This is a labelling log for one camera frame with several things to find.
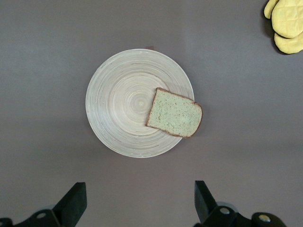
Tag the round wooden plate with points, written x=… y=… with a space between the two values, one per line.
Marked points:
x=123 y=101

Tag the yellow quilted oven mitt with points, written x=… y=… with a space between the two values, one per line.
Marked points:
x=288 y=21
x=270 y=9

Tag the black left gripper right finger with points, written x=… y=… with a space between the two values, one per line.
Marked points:
x=206 y=205

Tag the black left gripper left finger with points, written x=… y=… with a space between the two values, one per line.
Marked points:
x=71 y=205

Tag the small square table sticker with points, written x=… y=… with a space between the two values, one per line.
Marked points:
x=149 y=47

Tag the slice of brown-crust bread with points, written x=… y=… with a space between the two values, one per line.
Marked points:
x=175 y=113

